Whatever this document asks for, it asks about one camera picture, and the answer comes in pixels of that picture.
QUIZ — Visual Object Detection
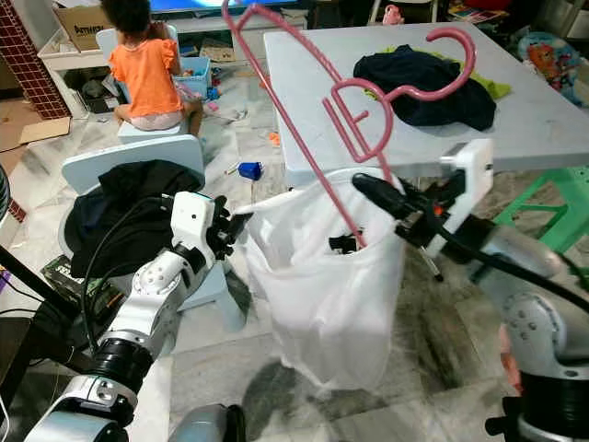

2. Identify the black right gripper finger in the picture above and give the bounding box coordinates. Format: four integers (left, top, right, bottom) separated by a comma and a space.
352, 173, 424, 224

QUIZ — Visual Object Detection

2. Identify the black garment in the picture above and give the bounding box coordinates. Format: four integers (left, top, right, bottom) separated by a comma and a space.
70, 159, 203, 279

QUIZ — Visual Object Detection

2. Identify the pink plastic clothes hanger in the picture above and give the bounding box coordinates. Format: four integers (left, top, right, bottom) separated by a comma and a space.
221, 0, 479, 251

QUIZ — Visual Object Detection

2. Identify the white garment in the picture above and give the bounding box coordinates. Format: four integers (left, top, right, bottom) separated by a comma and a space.
233, 169, 410, 392

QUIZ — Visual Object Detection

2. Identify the light blue slatted-back chair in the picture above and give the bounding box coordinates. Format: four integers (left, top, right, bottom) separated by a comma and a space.
97, 26, 194, 144

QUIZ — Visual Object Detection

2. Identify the green plastic stool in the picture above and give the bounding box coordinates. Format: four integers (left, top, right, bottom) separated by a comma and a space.
492, 166, 589, 257

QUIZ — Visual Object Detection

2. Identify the dark navy garment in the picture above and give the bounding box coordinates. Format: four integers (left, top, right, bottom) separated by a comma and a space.
352, 44, 498, 132

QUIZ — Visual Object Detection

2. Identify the light blue solid-back chair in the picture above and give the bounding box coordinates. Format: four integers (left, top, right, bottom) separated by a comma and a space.
61, 134, 245, 332

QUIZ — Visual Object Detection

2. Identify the light blue plastic table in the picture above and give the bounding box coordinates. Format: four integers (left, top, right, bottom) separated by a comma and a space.
262, 23, 589, 190

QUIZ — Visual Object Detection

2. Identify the yellow-green cloth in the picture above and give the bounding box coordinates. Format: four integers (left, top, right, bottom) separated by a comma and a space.
377, 44, 513, 102

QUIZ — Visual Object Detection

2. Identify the blue toy bin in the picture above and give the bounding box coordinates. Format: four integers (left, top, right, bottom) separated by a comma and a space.
175, 57, 213, 99

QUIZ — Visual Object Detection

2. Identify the flat cardboard sheet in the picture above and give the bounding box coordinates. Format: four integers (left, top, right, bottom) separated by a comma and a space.
0, 97, 61, 153

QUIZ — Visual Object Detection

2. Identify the child in orange shirt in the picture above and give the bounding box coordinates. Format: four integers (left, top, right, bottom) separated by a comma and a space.
99, 0, 205, 139

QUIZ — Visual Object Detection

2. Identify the silver left robot leg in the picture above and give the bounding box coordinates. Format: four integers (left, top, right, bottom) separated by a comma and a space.
170, 403, 245, 442

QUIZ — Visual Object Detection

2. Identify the red brick pillar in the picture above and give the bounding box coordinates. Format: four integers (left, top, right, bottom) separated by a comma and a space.
0, 0, 73, 121

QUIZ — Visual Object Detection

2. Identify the flat screen television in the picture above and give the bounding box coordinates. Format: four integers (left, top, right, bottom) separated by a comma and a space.
147, 0, 300, 12

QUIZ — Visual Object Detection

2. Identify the white television bench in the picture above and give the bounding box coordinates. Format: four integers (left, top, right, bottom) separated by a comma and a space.
40, 11, 295, 121

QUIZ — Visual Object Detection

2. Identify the brown cardboard box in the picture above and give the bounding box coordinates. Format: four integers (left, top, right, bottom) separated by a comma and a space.
52, 0, 116, 52

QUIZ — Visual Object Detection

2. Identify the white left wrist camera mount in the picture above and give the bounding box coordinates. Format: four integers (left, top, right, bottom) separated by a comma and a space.
170, 192, 222, 277

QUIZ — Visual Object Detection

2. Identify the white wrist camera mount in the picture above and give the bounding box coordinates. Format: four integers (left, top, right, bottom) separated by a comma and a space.
423, 138, 496, 259
170, 192, 222, 277

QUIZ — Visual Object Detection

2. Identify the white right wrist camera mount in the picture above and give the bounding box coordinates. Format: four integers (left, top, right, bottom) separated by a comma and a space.
423, 138, 496, 259

